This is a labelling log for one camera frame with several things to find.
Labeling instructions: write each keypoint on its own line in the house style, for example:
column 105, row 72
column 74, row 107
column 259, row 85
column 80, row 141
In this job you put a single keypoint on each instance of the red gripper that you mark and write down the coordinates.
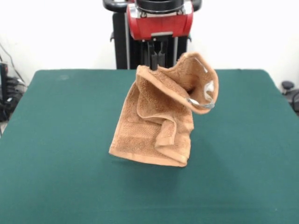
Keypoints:
column 161, row 25

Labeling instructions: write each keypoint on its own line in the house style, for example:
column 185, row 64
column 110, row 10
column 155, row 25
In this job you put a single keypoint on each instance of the tan terry washcloth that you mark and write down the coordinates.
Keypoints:
column 149, row 105

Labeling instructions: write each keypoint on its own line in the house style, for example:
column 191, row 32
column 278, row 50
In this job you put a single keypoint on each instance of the black office chair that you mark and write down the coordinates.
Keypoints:
column 287, row 85

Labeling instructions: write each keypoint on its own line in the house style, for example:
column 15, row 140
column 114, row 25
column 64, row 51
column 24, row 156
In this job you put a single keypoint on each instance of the dark green table cloth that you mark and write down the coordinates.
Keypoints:
column 58, row 151

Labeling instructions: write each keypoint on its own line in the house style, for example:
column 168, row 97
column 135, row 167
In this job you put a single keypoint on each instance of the black electrical equipment pile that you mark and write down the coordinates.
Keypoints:
column 7, row 105

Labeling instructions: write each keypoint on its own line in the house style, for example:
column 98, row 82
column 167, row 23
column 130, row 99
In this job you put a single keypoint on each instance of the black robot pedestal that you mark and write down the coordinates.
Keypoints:
column 119, row 35

